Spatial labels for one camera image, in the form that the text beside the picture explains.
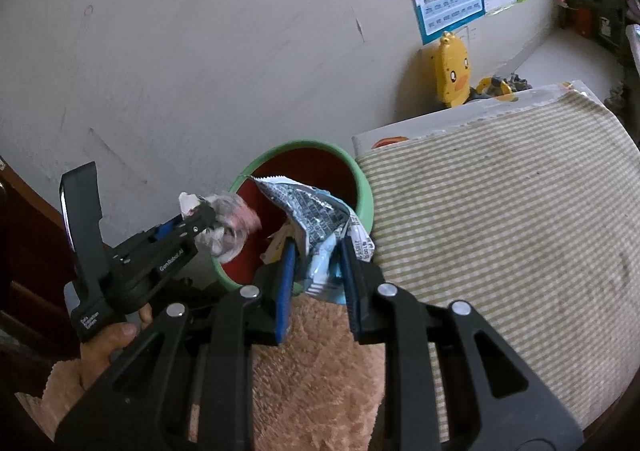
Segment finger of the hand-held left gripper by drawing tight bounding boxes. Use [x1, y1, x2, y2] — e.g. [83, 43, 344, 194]
[149, 206, 218, 240]
[165, 224, 216, 252]

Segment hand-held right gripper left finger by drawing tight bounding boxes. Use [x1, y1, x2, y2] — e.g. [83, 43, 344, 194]
[54, 240, 299, 451]

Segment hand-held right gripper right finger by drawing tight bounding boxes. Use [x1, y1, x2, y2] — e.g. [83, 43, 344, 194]
[339, 236, 585, 451]

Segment paper ball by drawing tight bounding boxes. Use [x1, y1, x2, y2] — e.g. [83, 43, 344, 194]
[179, 191, 262, 264]

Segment light blue silver wrapper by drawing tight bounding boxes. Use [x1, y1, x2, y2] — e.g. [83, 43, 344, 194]
[250, 175, 377, 304]

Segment green bin with red inside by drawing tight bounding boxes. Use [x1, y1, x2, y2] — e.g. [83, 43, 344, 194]
[209, 140, 375, 299]

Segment person's left hand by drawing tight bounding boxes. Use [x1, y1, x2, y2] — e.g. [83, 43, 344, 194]
[79, 303, 154, 391]

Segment dark wooden cabinet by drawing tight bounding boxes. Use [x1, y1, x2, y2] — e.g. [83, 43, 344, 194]
[0, 156, 83, 402]

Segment striped beige table cloth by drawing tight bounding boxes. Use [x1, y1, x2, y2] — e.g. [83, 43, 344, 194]
[355, 90, 640, 427]

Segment yellow duck toy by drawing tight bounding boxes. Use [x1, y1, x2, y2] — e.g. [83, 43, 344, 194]
[434, 31, 472, 108]

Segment yellow and grey toy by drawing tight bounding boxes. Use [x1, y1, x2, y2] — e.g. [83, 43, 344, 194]
[467, 74, 533, 104]

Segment clear plastic wrap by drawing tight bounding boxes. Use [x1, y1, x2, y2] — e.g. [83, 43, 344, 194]
[535, 81, 591, 107]

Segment pair of shoes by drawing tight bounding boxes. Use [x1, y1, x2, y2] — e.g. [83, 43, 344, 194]
[602, 81, 626, 117]

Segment red container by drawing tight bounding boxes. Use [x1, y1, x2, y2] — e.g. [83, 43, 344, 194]
[572, 6, 593, 36]

